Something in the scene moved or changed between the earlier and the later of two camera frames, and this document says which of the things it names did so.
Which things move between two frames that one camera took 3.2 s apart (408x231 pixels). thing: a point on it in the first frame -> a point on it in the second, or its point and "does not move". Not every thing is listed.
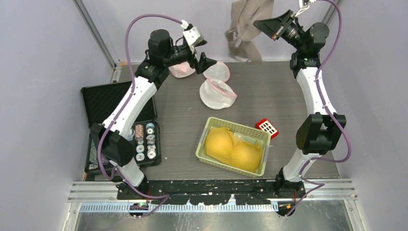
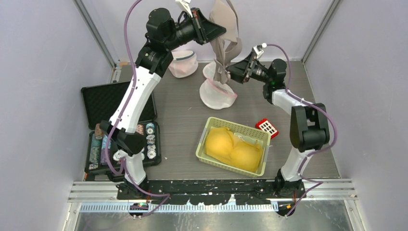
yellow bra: x=234 y=149 does not move
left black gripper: x=203 y=63 -> x=205 y=30
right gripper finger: x=270 y=27 -> x=238 y=72
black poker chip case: x=100 y=102 does not move
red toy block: x=264 y=124 does not move
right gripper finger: x=281 y=22 -> x=239 y=69
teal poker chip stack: x=93 y=154 does not move
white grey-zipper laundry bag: x=181 y=70 does not move
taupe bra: x=242 y=31 -> x=227 y=45
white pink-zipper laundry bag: x=215 y=93 does not move
